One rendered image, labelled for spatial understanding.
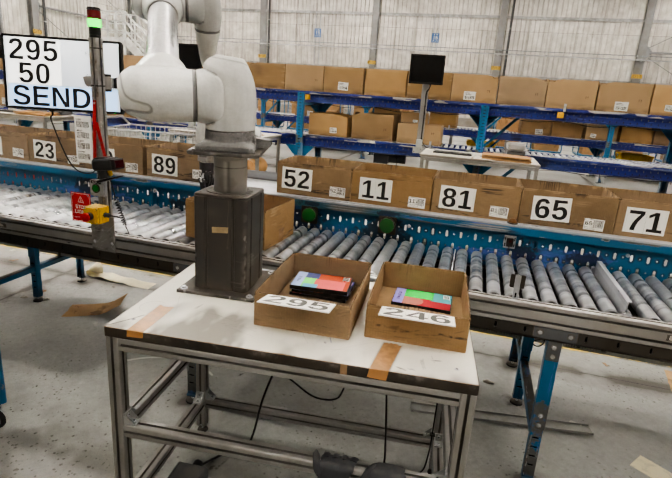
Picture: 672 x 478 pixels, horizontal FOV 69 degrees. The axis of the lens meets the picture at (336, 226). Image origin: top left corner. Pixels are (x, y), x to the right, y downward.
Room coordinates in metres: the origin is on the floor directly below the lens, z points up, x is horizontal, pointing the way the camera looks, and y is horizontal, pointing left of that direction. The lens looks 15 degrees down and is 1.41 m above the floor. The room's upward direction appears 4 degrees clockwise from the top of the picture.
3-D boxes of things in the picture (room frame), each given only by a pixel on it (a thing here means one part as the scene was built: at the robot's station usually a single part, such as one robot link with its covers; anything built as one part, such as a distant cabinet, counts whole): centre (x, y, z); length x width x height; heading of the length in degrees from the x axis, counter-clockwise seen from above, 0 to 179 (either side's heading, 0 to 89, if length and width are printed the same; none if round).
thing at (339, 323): (1.44, 0.04, 0.80); 0.38 x 0.28 x 0.10; 169
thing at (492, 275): (1.89, -0.65, 0.72); 0.52 x 0.05 x 0.05; 165
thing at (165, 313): (1.41, 0.07, 0.74); 1.00 x 0.58 x 0.03; 81
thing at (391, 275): (1.41, -0.27, 0.80); 0.38 x 0.28 x 0.10; 169
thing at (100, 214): (1.99, 0.98, 0.84); 0.15 x 0.09 x 0.07; 75
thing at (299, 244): (2.11, 0.16, 0.72); 0.52 x 0.05 x 0.05; 165
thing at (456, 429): (1.41, 0.07, 0.36); 1.00 x 0.58 x 0.72; 81
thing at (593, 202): (2.26, -1.05, 0.96); 0.39 x 0.29 x 0.17; 75
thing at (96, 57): (2.05, 1.01, 1.11); 0.12 x 0.05 x 0.88; 75
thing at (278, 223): (2.14, 0.43, 0.83); 0.39 x 0.29 x 0.17; 71
